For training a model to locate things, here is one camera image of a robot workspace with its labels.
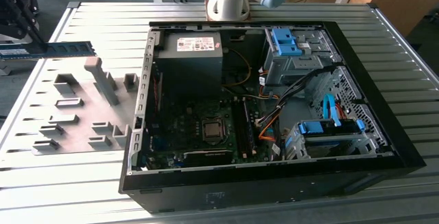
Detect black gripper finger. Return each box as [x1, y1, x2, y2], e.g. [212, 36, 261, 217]
[4, 0, 48, 55]
[0, 0, 25, 40]

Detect blue RAM stick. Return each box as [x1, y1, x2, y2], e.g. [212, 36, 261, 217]
[0, 41, 94, 60]

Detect black RAM slot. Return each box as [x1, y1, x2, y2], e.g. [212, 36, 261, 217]
[229, 96, 248, 159]

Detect grey parts rack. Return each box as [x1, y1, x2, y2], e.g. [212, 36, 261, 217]
[30, 57, 140, 156]

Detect grey power supply unit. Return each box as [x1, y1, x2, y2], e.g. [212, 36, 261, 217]
[158, 31, 224, 99]

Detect green motherboard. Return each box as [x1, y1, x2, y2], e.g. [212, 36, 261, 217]
[145, 97, 275, 170]

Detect metal socket cover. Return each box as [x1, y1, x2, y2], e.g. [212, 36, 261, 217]
[200, 116, 227, 146]

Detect silver CPU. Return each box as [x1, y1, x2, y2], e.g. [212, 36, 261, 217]
[204, 122, 223, 139]

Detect black graphics card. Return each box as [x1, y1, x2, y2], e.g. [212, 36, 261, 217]
[183, 148, 235, 167]

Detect grey metal drive cage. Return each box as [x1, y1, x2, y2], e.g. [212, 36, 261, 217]
[261, 27, 344, 87]

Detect black open PC case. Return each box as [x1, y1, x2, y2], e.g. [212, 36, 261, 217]
[117, 20, 428, 214]

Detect hard disk in blue carrier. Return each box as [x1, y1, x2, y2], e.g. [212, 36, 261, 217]
[296, 119, 365, 135]

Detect perforated metal disk bay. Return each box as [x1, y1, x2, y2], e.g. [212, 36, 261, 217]
[283, 66, 392, 161]

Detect brown wooden cabinet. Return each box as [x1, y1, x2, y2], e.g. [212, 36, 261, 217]
[372, 0, 439, 38]

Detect yellow wire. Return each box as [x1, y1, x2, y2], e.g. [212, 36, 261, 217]
[221, 49, 253, 89]

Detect blue drive bay bracket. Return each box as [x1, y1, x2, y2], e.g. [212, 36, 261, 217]
[271, 28, 297, 46]
[277, 44, 304, 57]

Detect black cable bundle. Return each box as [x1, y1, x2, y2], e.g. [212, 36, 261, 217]
[273, 66, 335, 109]

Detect orange wire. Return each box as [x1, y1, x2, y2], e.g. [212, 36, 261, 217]
[257, 118, 280, 141]

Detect blue flat data wire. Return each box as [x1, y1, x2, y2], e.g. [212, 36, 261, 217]
[323, 93, 343, 127]

